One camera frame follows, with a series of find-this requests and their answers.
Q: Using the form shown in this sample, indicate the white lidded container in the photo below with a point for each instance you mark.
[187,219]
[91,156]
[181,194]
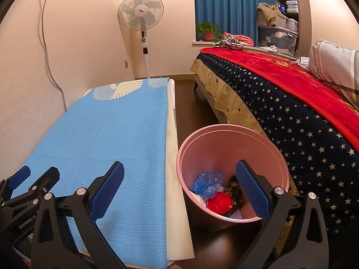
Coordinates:
[292,25]

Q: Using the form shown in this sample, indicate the potted green plant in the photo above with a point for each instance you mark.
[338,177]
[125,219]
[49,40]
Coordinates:
[209,30]

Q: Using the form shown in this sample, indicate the blue curtain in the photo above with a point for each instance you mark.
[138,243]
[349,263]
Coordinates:
[230,2]

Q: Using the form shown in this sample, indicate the white standing fan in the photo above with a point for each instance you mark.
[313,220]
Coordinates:
[140,8]

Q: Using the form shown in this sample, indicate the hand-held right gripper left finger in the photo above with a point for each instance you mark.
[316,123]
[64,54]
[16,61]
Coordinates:
[108,187]

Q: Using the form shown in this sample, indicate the purple ridged foam sheet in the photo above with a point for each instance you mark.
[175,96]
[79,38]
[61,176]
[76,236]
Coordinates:
[237,215]

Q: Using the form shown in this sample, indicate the blue plastic bag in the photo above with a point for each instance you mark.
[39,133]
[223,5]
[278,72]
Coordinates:
[207,185]

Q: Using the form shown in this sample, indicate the black patterned sock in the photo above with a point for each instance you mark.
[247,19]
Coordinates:
[235,190]

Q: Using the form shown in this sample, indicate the white window sill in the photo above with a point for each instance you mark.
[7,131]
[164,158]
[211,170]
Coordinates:
[203,43]

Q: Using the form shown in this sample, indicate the striped pillow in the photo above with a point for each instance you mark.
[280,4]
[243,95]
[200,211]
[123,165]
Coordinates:
[333,64]

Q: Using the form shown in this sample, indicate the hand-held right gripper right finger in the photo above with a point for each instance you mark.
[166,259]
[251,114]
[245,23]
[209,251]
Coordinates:
[252,190]

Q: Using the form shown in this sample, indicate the folded white towels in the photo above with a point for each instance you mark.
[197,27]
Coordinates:
[292,6]

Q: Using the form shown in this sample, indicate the folded light striped cloth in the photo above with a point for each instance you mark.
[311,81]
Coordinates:
[303,63]

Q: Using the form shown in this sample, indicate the red plastic bag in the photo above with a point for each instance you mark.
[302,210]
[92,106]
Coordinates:
[220,204]

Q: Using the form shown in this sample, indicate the striped garment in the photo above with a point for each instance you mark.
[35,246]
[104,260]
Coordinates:
[228,43]

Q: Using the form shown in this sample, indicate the pink plastic bin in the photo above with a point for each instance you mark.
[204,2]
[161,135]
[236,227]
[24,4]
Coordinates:
[224,151]

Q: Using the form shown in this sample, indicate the grey bed frame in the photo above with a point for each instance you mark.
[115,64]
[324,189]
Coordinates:
[206,92]

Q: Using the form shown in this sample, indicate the blue tissue packet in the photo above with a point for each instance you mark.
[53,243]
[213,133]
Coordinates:
[282,8]

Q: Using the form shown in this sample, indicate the beige coat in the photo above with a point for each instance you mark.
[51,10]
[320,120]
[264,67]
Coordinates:
[269,14]

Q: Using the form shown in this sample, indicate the navy star quilt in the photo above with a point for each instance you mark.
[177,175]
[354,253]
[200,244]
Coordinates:
[289,123]

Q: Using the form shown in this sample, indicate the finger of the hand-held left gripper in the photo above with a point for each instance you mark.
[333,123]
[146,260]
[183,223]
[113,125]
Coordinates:
[19,176]
[49,178]

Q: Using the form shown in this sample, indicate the clear storage box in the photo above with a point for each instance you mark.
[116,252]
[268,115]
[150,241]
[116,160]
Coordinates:
[276,40]

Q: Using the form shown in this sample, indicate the red blanket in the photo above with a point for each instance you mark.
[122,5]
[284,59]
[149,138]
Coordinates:
[294,81]

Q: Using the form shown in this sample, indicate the blue tablecloth with white print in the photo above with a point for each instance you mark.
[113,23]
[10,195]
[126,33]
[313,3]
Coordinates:
[112,134]

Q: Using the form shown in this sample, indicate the wooden wall shelf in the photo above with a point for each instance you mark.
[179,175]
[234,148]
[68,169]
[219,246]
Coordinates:
[304,11]

